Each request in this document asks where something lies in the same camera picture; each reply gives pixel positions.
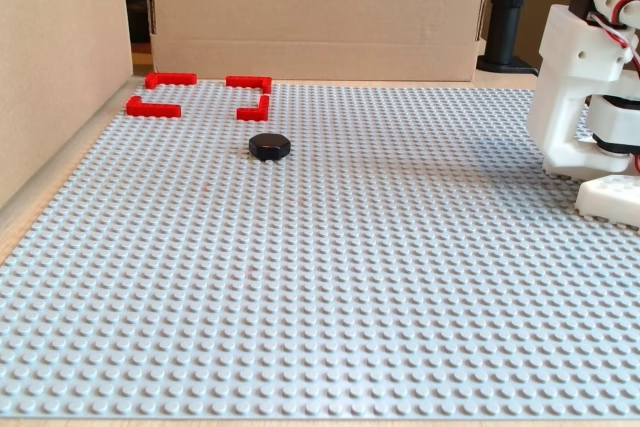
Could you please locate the black hexagonal Lego piece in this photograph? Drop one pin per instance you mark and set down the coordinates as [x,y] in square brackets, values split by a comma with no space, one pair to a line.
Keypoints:
[270,146]

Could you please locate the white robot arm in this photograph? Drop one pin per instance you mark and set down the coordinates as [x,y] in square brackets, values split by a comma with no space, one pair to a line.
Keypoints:
[565,77]

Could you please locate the grey Lego baseplate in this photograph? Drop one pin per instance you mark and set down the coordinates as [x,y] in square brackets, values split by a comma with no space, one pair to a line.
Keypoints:
[320,272]

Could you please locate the cardboard box with flap crease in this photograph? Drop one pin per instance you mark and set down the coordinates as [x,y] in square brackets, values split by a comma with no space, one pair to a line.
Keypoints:
[320,12]

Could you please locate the plain cardboard box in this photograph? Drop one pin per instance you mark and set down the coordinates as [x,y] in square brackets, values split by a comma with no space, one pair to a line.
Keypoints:
[60,72]

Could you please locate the black monitor stand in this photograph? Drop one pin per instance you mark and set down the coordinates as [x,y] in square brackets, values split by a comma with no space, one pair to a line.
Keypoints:
[510,7]

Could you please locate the red L-shaped Lego bracket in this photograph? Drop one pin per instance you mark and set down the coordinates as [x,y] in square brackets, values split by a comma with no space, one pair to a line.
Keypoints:
[160,110]
[175,78]
[252,113]
[247,81]

